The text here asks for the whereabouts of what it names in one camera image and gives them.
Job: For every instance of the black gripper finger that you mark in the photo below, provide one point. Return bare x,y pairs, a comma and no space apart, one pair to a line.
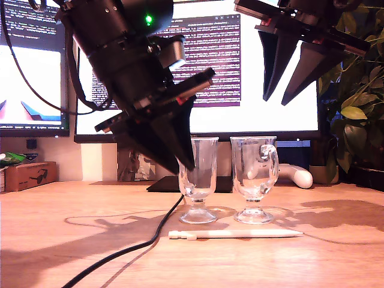
276,60
315,66

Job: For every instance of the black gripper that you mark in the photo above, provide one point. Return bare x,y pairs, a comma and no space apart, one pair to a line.
129,78

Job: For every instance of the small footed glass cup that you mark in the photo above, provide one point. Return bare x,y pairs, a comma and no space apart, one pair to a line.
201,180
252,180

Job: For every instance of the white pen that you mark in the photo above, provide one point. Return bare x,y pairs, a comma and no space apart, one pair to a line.
240,234

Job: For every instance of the camouflage pattern box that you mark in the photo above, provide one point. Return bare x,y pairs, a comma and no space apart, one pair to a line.
129,171

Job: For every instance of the black monitor stand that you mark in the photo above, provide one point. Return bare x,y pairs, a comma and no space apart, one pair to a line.
162,186

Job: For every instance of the green leafy houseplant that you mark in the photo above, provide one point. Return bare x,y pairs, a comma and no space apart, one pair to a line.
354,112

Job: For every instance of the large black Huawei monitor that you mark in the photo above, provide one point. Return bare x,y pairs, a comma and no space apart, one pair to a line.
225,120

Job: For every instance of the flat brown mat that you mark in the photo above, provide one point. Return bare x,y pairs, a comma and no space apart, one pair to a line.
120,183

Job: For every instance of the pale plant pot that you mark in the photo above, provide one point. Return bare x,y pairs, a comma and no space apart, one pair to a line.
319,175

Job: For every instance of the white game controller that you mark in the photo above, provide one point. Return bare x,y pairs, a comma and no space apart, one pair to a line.
300,178

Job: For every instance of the dark planter box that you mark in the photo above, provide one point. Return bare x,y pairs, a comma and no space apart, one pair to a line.
366,180

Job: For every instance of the small black square object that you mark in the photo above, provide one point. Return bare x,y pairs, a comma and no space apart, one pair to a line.
31,144

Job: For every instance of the small box with blue label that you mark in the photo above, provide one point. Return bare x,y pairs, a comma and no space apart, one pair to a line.
31,156

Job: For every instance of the brown cardboard box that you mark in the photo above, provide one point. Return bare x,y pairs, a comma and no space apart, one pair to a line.
30,177

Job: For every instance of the black monitor with code editor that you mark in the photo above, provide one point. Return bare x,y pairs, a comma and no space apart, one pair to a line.
30,75

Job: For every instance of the green plastic package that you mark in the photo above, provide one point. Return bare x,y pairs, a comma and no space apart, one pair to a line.
13,157

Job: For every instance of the pale grey camera box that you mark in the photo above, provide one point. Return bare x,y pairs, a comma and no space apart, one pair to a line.
174,52

